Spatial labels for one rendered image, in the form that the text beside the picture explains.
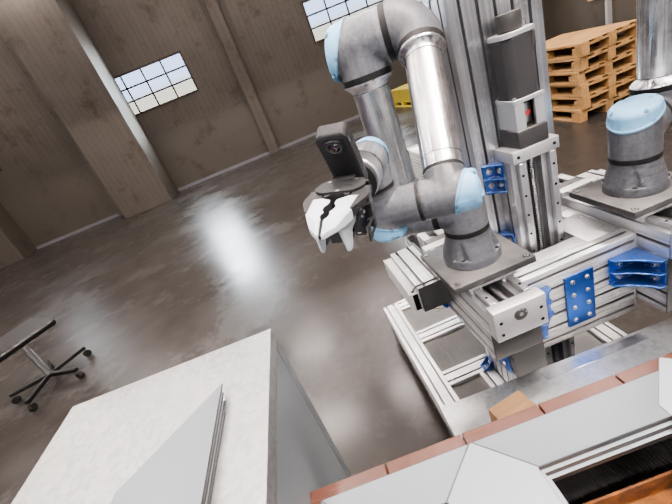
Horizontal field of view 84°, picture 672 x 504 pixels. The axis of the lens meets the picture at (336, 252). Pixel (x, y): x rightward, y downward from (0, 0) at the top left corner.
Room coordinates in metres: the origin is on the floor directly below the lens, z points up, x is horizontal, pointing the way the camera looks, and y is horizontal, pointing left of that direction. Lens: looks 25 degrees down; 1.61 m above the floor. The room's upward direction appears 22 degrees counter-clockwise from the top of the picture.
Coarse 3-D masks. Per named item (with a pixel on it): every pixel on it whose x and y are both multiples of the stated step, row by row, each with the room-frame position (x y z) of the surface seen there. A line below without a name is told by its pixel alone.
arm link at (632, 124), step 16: (640, 96) 0.90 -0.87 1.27; (656, 96) 0.87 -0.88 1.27; (608, 112) 0.92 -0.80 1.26; (624, 112) 0.87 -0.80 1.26; (640, 112) 0.84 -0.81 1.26; (656, 112) 0.83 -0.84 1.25; (608, 128) 0.90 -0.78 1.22; (624, 128) 0.86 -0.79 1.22; (640, 128) 0.84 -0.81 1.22; (656, 128) 0.83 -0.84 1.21; (608, 144) 0.91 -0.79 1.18; (624, 144) 0.86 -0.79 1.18; (640, 144) 0.84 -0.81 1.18; (656, 144) 0.83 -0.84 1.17; (624, 160) 0.86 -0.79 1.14
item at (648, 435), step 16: (640, 432) 0.41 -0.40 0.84; (656, 432) 0.40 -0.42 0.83; (592, 448) 0.41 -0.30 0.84; (608, 448) 0.41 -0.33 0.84; (624, 448) 0.40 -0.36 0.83; (640, 448) 0.40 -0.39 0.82; (560, 464) 0.41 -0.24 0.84; (576, 464) 0.41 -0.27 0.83; (592, 464) 0.40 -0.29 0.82; (560, 496) 0.36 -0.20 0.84
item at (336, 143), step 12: (324, 132) 0.51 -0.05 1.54; (336, 132) 0.50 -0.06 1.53; (348, 132) 0.51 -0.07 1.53; (324, 144) 0.51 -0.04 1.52; (336, 144) 0.51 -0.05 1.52; (348, 144) 0.51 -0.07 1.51; (324, 156) 0.53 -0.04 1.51; (336, 156) 0.52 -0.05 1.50; (348, 156) 0.52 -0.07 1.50; (360, 156) 0.54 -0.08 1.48; (336, 168) 0.54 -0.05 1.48; (348, 168) 0.53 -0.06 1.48; (360, 168) 0.53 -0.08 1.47
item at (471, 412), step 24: (624, 336) 0.74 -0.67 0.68; (648, 336) 0.71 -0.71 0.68; (600, 360) 0.70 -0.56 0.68; (624, 360) 0.67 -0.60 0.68; (648, 360) 0.65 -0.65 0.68; (504, 384) 0.74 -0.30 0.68; (528, 384) 0.71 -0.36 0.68; (552, 384) 0.69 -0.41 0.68; (576, 384) 0.66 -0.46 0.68; (456, 408) 0.73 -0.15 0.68; (480, 408) 0.70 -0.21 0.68; (456, 432) 0.66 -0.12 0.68
